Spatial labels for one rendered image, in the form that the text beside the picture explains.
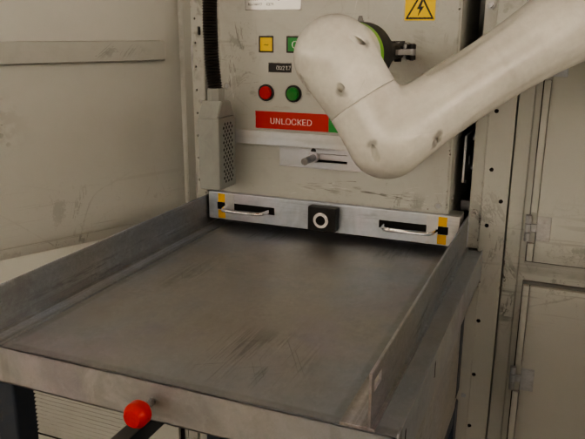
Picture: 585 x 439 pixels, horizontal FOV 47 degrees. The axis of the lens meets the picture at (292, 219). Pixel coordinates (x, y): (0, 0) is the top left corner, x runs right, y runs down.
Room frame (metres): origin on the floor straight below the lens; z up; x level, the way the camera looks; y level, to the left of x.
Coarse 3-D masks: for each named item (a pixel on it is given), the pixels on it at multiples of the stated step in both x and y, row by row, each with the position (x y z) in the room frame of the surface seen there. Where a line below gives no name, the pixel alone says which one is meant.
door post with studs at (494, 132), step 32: (512, 0) 1.25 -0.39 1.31; (480, 128) 1.26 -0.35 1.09; (512, 128) 1.24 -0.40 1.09; (480, 160) 1.26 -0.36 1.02; (480, 192) 1.26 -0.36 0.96; (480, 224) 1.26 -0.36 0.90; (480, 288) 1.25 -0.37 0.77; (480, 320) 1.25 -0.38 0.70; (480, 352) 1.25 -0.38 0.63; (480, 384) 1.24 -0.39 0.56; (480, 416) 1.24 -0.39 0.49
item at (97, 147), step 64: (0, 0) 1.26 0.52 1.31; (64, 0) 1.34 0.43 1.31; (128, 0) 1.43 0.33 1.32; (0, 64) 1.25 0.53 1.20; (64, 64) 1.34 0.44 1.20; (128, 64) 1.42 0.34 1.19; (192, 64) 1.49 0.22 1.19; (0, 128) 1.25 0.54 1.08; (64, 128) 1.33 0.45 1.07; (128, 128) 1.42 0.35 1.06; (192, 128) 1.49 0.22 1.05; (0, 192) 1.24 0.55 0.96; (64, 192) 1.32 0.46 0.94; (128, 192) 1.41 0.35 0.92; (192, 192) 1.49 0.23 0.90; (0, 256) 1.20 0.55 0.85
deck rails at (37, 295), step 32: (160, 224) 1.26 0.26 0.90; (192, 224) 1.37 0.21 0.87; (224, 224) 1.43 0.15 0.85; (64, 256) 1.01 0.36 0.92; (96, 256) 1.08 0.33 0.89; (128, 256) 1.16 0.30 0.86; (160, 256) 1.20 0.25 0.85; (448, 256) 1.06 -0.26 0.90; (0, 288) 0.88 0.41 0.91; (32, 288) 0.94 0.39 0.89; (64, 288) 1.00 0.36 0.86; (96, 288) 1.03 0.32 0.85; (0, 320) 0.88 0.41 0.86; (32, 320) 0.91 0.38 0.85; (416, 320) 0.84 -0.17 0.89; (384, 352) 0.68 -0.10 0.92; (384, 384) 0.69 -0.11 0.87; (352, 416) 0.66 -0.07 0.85
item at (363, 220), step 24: (216, 192) 1.42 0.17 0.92; (240, 192) 1.41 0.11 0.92; (216, 216) 1.42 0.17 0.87; (240, 216) 1.39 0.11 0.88; (264, 216) 1.37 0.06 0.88; (288, 216) 1.35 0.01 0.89; (360, 216) 1.29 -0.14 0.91; (384, 216) 1.27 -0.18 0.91; (408, 216) 1.25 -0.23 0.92; (456, 216) 1.22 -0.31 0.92; (408, 240) 1.25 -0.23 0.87
